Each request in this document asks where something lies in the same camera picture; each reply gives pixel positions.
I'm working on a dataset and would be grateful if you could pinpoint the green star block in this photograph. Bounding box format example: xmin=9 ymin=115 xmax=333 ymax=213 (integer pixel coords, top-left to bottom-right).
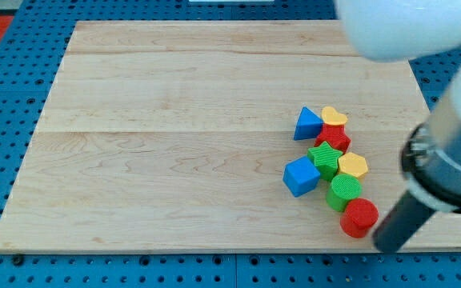
xmin=307 ymin=142 xmax=343 ymax=182

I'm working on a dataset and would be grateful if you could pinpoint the green cylinder block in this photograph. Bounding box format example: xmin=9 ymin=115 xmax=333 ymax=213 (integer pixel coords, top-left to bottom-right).
xmin=326 ymin=174 xmax=362 ymax=212

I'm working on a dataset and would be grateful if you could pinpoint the red star block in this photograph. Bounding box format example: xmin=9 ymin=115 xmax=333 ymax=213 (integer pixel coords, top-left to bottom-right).
xmin=314 ymin=123 xmax=351 ymax=153

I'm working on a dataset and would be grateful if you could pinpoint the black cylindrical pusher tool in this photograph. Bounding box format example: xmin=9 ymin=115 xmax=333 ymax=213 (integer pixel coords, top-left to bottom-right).
xmin=372 ymin=190 xmax=435 ymax=253

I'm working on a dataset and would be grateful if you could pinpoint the red cylinder block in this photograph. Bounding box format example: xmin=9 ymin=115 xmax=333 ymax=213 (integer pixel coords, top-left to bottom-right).
xmin=339 ymin=198 xmax=379 ymax=238

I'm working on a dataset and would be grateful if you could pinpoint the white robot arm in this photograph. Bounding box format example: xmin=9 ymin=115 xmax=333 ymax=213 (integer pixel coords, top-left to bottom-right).
xmin=335 ymin=1 xmax=461 ymax=214

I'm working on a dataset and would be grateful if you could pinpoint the yellow heart block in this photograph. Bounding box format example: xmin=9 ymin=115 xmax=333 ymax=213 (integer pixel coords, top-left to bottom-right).
xmin=321 ymin=106 xmax=348 ymax=126

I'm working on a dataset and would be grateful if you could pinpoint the light wooden board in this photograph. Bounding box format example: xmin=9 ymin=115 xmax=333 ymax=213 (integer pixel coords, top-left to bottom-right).
xmin=0 ymin=19 xmax=461 ymax=255

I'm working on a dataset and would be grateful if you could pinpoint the blue cube block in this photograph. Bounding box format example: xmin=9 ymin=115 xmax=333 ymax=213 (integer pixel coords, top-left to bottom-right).
xmin=283 ymin=156 xmax=321 ymax=198

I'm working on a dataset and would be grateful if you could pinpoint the yellow hexagon block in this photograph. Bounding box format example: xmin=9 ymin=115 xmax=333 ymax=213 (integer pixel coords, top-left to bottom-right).
xmin=337 ymin=152 xmax=369 ymax=181

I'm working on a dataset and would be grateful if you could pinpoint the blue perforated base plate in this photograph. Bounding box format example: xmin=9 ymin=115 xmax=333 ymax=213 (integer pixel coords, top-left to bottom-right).
xmin=0 ymin=0 xmax=461 ymax=287

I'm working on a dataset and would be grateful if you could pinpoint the blue triangle block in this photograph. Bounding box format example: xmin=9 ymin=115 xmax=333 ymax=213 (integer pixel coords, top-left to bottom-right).
xmin=293 ymin=106 xmax=324 ymax=141

